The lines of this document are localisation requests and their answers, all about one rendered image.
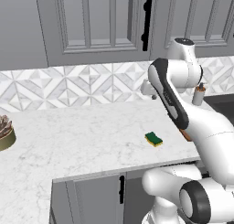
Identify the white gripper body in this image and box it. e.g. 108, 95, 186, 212
140, 78, 158, 101

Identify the green and yellow sponge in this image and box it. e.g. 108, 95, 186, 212
144, 131, 164, 148

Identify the brown wooden cutting board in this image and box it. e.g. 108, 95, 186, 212
179, 128, 193, 143

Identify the white soap dispenser bottle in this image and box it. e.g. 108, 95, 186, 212
192, 83, 207, 106

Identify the dark sink basin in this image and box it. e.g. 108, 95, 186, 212
203, 93, 234, 126

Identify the grey base cupboard door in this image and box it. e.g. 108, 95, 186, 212
49, 172, 128, 224
122, 168, 159, 224

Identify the grey plain cupboard side panel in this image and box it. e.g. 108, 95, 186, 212
0, 0, 49, 72

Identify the potted plant in olive pot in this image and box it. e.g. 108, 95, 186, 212
0, 113, 17, 152

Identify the black wall cupboard handle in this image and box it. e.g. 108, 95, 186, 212
140, 0, 154, 51

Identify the grey wall cupboard door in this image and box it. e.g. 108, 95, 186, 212
34, 0, 157, 68
149, 0, 234, 59

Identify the black base cupboard handle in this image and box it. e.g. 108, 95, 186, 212
118, 175, 126, 205

